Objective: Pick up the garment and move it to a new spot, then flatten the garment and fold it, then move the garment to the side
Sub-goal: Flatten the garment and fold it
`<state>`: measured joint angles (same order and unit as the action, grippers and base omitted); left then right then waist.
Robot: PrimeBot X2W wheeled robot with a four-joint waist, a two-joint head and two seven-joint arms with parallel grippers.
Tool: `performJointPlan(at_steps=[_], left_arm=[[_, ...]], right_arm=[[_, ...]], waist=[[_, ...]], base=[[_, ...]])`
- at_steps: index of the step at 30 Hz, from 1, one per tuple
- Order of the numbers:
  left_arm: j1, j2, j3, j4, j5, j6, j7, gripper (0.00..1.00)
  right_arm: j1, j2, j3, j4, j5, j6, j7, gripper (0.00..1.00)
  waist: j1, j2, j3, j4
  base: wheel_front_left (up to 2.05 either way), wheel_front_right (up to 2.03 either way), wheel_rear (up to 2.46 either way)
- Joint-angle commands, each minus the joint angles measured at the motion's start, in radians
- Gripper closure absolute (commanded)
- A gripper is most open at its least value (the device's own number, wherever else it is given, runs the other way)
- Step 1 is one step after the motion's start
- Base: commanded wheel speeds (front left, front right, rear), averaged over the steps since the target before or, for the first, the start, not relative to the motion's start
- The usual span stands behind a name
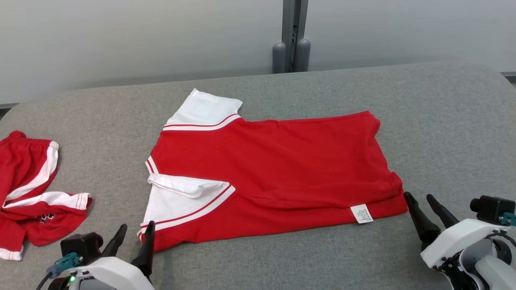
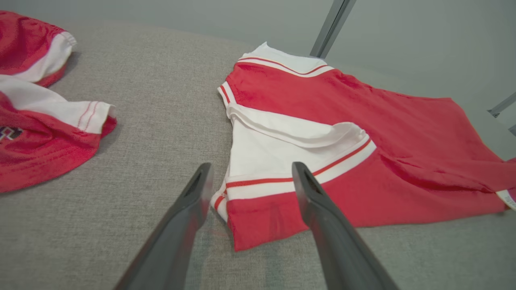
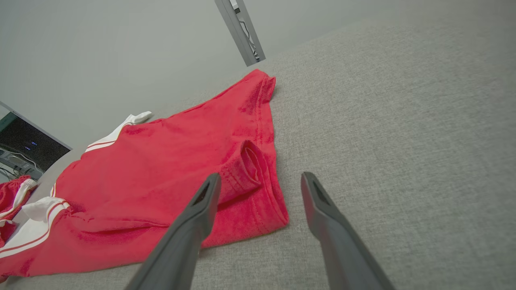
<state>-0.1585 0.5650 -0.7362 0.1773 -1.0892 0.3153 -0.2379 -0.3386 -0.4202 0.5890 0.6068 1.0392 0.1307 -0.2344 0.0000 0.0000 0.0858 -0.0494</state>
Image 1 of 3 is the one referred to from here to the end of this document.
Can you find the grey partition post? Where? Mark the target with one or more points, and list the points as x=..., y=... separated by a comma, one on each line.
x=287, y=24
x=303, y=52

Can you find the red white sports shorts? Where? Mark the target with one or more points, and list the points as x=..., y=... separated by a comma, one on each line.
x=24, y=161

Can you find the teal left camera connector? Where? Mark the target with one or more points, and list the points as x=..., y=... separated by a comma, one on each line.
x=64, y=264

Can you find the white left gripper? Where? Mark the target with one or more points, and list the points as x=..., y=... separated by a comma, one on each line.
x=113, y=276

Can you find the teal camera connector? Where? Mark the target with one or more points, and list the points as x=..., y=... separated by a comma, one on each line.
x=64, y=264
x=508, y=219

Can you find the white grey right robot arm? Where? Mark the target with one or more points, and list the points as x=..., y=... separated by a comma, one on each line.
x=496, y=270

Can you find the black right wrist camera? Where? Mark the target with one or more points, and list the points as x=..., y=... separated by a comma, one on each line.
x=489, y=209

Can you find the teal right camera connector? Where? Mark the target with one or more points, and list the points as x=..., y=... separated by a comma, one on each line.
x=508, y=219

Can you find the red white jersey shirt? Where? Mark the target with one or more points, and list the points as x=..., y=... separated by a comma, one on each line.
x=282, y=161

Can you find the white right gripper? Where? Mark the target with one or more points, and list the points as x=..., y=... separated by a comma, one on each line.
x=459, y=237

